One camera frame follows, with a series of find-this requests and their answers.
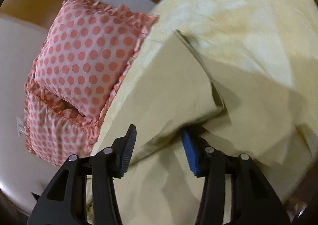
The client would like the lower polka dot pillow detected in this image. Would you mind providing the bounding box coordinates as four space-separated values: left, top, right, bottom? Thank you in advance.
24 82 101 166

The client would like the polka dot pillow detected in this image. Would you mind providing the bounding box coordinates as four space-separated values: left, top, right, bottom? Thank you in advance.
35 0 158 120
24 82 101 166

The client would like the pale yellow bed cover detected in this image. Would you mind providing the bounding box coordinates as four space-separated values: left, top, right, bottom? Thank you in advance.
93 0 318 206

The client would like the upper polka dot pillow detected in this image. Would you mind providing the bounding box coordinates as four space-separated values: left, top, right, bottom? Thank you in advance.
35 0 158 120

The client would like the wall switch plate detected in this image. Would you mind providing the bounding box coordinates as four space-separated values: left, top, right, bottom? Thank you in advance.
16 117 24 137

